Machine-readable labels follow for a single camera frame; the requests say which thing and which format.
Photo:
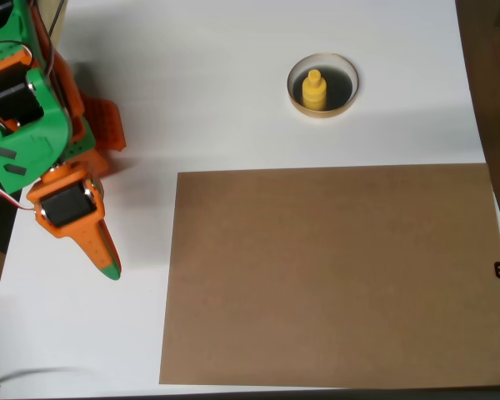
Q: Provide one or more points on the round dish gold rim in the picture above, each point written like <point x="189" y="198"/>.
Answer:
<point x="341" y="87"/>

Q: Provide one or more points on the small yellow plastic knob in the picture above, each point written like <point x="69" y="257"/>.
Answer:
<point x="313" y="93"/>

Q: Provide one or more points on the beige cardboard box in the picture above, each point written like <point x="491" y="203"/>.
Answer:
<point x="60" y="33"/>

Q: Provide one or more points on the brown rectangular board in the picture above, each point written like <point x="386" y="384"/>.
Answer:
<point x="337" y="271"/>

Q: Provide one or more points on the small black tag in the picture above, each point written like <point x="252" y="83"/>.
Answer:
<point x="499" y="269"/>

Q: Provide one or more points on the orange gripper black servo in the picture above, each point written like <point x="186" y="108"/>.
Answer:
<point x="67" y="205"/>

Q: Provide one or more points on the green orange robot arm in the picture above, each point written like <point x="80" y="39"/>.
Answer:
<point x="25" y="137"/>

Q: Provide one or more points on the orange robot base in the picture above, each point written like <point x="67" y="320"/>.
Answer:
<point x="108" y="125"/>

